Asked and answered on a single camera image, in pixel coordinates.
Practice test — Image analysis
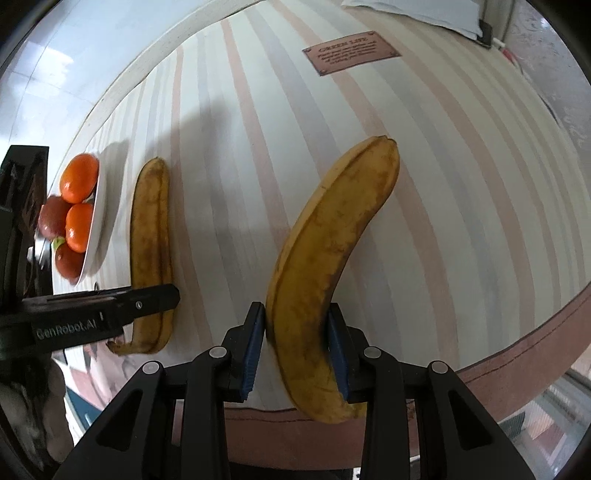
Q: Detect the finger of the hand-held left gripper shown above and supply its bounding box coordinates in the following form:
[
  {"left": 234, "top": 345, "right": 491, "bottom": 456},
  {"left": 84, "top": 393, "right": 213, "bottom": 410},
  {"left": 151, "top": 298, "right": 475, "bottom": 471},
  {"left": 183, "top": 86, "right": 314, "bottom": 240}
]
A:
[{"left": 21, "top": 284, "right": 181, "bottom": 348}]

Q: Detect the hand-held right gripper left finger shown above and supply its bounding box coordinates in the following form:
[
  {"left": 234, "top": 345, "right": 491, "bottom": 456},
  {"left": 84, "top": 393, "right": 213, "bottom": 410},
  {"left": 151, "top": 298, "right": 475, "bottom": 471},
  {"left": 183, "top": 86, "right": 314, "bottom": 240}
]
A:
[{"left": 53, "top": 302, "right": 267, "bottom": 480}]

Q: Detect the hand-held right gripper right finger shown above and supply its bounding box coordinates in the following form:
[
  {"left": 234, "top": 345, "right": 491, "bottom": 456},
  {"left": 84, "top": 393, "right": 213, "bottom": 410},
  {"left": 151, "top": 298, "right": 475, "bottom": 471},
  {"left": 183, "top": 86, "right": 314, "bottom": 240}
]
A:
[{"left": 327, "top": 304, "right": 532, "bottom": 480}]

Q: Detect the brown pear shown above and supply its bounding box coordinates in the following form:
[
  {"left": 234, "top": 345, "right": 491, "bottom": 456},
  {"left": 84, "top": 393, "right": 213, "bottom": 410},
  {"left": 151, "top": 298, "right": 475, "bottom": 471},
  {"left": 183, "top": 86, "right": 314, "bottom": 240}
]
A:
[{"left": 38, "top": 195, "right": 70, "bottom": 237}]

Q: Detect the orange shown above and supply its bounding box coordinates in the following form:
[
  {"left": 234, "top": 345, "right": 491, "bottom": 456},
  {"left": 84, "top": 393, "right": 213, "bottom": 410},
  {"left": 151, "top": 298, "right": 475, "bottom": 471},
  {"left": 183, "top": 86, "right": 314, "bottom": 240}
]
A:
[
  {"left": 60, "top": 154, "right": 100, "bottom": 204},
  {"left": 65, "top": 203, "right": 95, "bottom": 253}
]

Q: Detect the dark red round fruit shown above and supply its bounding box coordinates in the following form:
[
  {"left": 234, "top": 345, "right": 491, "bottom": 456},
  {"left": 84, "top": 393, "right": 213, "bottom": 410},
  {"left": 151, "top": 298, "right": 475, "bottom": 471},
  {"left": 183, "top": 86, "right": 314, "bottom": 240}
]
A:
[{"left": 54, "top": 244, "right": 86, "bottom": 282}]

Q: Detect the white round plate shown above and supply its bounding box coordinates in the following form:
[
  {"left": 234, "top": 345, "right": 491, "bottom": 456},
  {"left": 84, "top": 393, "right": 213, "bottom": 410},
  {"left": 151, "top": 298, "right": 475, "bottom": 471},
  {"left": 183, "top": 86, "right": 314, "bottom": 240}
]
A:
[{"left": 74, "top": 159, "right": 109, "bottom": 287}]

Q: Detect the brown spotted banana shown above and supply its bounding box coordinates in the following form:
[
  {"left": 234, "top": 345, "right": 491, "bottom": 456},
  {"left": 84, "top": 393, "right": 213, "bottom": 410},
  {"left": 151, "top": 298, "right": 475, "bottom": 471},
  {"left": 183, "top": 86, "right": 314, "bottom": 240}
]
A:
[{"left": 107, "top": 158, "right": 175, "bottom": 356}]

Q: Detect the yellow banana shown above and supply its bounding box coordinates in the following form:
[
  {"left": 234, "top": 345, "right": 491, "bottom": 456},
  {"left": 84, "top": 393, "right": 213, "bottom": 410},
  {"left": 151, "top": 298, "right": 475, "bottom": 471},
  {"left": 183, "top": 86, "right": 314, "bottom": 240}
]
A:
[{"left": 265, "top": 135, "right": 401, "bottom": 424}]

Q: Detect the person's left forearm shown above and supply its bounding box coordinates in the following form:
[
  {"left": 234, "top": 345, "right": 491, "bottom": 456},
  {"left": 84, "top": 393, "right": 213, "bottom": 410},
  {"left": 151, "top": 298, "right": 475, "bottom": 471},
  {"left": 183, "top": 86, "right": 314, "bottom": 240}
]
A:
[{"left": 0, "top": 355, "right": 70, "bottom": 462}]

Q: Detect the blue kitchen cabinet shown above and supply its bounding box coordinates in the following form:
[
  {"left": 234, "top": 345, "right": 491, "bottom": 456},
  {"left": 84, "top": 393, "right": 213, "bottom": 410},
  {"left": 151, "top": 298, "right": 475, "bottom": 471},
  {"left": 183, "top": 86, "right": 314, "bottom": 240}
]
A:
[{"left": 62, "top": 383, "right": 100, "bottom": 432}]

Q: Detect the striped cat print tablecloth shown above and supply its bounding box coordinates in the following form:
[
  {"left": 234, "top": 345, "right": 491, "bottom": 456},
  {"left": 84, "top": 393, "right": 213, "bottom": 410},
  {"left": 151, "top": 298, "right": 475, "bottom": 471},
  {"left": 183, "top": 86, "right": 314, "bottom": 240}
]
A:
[{"left": 51, "top": 0, "right": 591, "bottom": 467}]

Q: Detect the white paper sheet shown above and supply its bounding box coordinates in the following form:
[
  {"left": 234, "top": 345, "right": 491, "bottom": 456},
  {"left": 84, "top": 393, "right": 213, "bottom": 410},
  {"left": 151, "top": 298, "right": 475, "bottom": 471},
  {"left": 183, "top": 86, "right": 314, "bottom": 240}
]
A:
[{"left": 342, "top": 0, "right": 483, "bottom": 38}]

